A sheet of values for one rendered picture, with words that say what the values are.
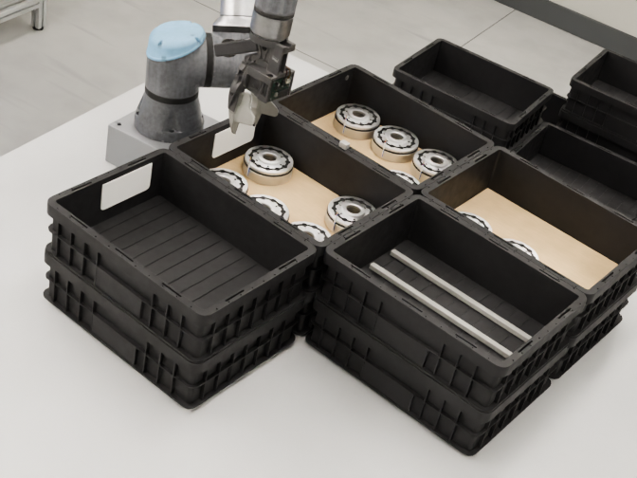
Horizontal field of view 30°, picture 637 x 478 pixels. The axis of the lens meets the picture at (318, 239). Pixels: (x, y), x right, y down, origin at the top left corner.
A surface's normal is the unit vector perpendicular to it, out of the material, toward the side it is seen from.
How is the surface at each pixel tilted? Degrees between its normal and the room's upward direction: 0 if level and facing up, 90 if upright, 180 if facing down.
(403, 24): 0
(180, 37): 9
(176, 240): 0
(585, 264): 0
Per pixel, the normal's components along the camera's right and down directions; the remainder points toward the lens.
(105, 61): 0.18, -0.79
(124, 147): -0.54, 0.43
